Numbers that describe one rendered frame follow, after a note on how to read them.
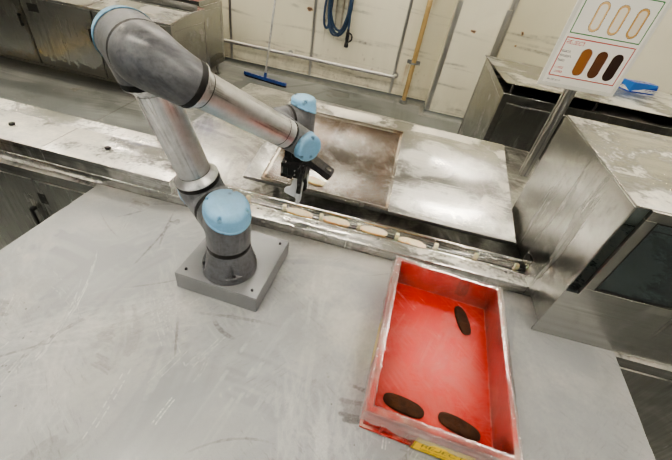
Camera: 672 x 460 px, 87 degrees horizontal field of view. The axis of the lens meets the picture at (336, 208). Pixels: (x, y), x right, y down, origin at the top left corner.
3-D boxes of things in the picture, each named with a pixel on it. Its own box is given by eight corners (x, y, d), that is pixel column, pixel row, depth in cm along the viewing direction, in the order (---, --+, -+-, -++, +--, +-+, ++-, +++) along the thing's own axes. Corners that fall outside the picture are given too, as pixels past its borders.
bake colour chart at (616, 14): (537, 83, 153) (599, -43, 125) (536, 82, 153) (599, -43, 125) (612, 97, 152) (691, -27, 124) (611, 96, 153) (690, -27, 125)
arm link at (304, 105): (283, 93, 102) (307, 90, 107) (282, 128, 109) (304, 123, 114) (298, 104, 98) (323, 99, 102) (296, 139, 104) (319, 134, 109)
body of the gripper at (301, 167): (287, 166, 123) (289, 135, 115) (311, 172, 122) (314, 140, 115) (280, 178, 117) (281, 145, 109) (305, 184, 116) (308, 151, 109)
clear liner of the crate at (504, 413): (352, 430, 78) (360, 412, 72) (387, 273, 116) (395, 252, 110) (506, 488, 74) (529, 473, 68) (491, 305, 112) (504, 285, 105)
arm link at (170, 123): (205, 235, 98) (91, 30, 58) (184, 206, 106) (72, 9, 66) (243, 213, 103) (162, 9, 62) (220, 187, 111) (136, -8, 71)
